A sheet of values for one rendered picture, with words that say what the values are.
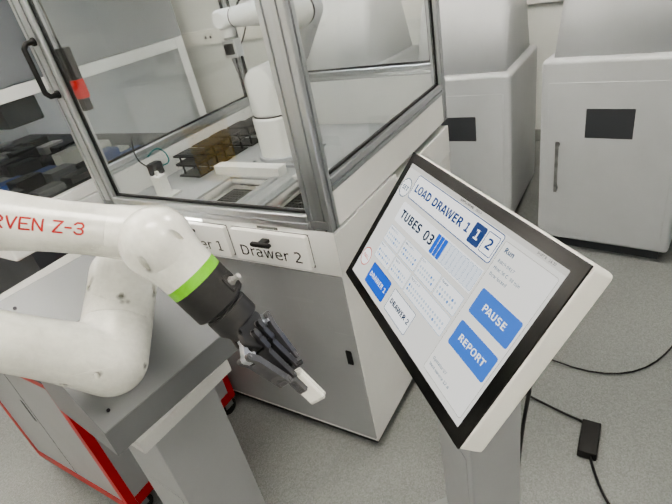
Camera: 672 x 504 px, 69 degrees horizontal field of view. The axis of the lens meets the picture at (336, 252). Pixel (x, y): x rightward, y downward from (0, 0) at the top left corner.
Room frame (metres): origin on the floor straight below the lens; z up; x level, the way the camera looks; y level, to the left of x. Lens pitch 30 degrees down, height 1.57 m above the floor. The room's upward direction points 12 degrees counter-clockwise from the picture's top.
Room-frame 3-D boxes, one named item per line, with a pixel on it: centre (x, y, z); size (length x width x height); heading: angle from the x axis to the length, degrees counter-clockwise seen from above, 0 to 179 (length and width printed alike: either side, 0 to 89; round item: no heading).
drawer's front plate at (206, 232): (1.49, 0.45, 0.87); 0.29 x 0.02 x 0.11; 54
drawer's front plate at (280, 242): (1.31, 0.19, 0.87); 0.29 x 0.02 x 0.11; 54
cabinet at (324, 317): (1.85, 0.12, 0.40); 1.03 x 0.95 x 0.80; 54
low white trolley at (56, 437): (1.49, 0.95, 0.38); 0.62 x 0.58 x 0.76; 54
